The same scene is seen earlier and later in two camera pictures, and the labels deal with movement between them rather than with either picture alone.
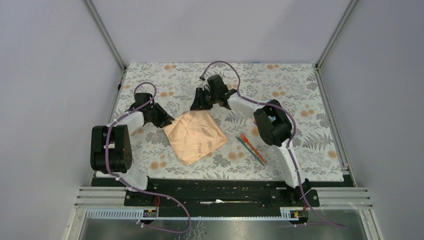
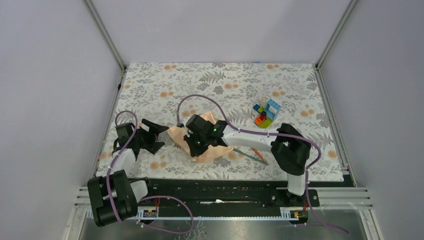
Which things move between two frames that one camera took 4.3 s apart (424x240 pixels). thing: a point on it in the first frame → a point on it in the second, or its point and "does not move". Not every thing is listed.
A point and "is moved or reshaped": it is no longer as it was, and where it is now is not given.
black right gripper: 198,103 → 194,150
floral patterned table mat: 220,142 does not move
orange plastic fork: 245,139 does not move
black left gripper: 164,117 → 153,128
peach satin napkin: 194,134 is moved or reshaped
